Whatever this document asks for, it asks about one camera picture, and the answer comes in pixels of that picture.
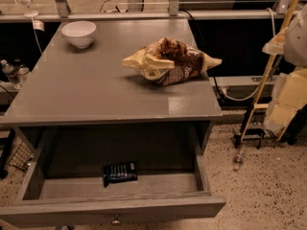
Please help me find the grey open top drawer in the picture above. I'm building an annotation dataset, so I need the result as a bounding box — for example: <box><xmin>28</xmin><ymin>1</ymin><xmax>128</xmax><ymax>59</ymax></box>
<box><xmin>0</xmin><ymin>123</ymin><xmax>225</xmax><ymax>228</ymax></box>

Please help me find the clear bottle on floor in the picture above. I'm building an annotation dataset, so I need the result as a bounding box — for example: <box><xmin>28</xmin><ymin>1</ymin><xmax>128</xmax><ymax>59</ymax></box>
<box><xmin>233</xmin><ymin>146</ymin><xmax>244</xmax><ymax>172</ymax></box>

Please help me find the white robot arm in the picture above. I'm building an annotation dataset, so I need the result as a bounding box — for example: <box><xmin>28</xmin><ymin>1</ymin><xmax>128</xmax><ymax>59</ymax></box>
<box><xmin>263</xmin><ymin>5</ymin><xmax>307</xmax><ymax>142</ymax></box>

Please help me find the clear plastic water bottle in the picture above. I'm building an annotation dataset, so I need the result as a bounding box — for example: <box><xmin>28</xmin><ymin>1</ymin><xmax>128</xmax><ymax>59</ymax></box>
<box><xmin>1</xmin><ymin>59</ymin><xmax>22</xmax><ymax>89</ymax></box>

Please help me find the black wire basket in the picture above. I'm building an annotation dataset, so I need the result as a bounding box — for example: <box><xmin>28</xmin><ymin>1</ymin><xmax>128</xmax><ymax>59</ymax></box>
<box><xmin>9</xmin><ymin>142</ymin><xmax>34</xmax><ymax>172</ymax></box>

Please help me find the metal drawer knob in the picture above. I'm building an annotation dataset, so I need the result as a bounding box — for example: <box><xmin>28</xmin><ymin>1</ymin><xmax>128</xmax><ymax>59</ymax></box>
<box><xmin>111</xmin><ymin>216</ymin><xmax>121</xmax><ymax>226</ymax></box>

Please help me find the grey cabinet counter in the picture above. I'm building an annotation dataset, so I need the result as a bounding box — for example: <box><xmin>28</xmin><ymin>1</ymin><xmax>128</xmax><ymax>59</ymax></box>
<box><xmin>1</xmin><ymin>19</ymin><xmax>222</xmax><ymax>155</ymax></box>

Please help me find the white desk lamp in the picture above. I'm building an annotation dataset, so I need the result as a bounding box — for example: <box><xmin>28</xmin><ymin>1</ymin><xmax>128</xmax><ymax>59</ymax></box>
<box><xmin>17</xmin><ymin>0</ymin><xmax>38</xmax><ymax>18</ymax></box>

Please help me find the white cable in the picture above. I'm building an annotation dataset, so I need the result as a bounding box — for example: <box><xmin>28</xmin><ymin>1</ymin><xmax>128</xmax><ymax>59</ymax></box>
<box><xmin>220</xmin><ymin>7</ymin><xmax>277</xmax><ymax>103</ymax></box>

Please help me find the white ceramic bowl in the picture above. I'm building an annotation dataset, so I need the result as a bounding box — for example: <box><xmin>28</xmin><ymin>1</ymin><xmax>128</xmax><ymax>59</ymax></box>
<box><xmin>61</xmin><ymin>21</ymin><xmax>97</xmax><ymax>49</ymax></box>

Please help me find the yellow brown chip bag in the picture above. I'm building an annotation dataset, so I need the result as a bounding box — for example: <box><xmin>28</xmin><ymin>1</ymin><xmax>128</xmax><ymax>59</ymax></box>
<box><xmin>122</xmin><ymin>37</ymin><xmax>222</xmax><ymax>86</ymax></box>

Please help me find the grey metal rail frame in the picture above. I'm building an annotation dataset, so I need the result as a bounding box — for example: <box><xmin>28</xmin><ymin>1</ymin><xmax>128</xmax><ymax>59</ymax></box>
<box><xmin>0</xmin><ymin>0</ymin><xmax>307</xmax><ymax>23</ymax></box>

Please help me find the yellow wooden ladder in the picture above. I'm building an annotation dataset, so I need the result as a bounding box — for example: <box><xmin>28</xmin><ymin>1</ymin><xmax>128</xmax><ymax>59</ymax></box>
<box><xmin>235</xmin><ymin>0</ymin><xmax>301</xmax><ymax>145</ymax></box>

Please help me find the dark blue rxbar wrapper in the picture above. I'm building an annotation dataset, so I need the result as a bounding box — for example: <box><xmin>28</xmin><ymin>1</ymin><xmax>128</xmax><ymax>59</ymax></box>
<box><xmin>102</xmin><ymin>162</ymin><xmax>138</xmax><ymax>187</ymax></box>

